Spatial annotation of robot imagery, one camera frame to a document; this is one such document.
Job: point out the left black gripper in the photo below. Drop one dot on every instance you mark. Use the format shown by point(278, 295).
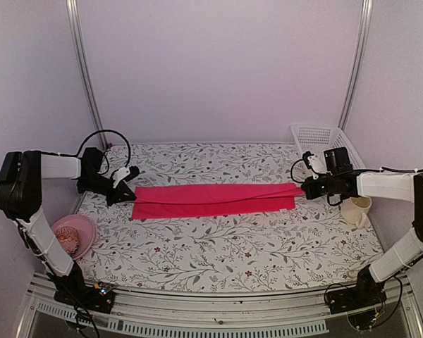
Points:
point(118, 194)

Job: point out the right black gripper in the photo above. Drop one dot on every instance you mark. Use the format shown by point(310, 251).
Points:
point(312, 192)

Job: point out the pink red towel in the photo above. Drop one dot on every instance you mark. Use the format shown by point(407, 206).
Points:
point(209, 200)

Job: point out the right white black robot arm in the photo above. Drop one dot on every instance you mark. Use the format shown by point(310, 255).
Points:
point(337, 177)

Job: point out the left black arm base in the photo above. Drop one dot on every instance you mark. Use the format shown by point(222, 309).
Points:
point(73, 291)

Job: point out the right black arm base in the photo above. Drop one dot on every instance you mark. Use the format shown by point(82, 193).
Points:
point(365, 293)

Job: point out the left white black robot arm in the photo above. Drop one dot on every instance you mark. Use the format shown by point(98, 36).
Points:
point(21, 177)

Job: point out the cream ceramic mug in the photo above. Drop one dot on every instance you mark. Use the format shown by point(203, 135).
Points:
point(355, 211)

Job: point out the white plastic mesh basket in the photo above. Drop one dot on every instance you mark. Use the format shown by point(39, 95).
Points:
point(317, 139)

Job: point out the pink plastic bowl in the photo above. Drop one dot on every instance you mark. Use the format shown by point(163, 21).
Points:
point(86, 229)

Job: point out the brown patterned cupcake liner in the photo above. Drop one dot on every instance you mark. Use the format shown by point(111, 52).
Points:
point(69, 239)

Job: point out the floral patterned table mat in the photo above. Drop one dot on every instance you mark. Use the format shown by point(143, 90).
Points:
point(309, 246)

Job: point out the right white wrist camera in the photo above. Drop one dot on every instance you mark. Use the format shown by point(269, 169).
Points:
point(314, 164)

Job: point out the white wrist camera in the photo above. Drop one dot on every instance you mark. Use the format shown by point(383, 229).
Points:
point(125, 173)
point(314, 164)

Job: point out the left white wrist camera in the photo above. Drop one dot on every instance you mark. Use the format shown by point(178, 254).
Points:
point(125, 173)

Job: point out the aluminium front rail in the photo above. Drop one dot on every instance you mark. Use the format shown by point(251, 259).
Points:
point(151, 313)

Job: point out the left aluminium frame post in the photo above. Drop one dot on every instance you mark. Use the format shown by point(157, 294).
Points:
point(79, 49)

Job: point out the aluminium frame post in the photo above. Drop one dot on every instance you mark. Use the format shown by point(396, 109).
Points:
point(79, 49)
point(361, 43)

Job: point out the right aluminium frame post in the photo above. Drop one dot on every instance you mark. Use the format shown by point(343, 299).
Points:
point(361, 43)

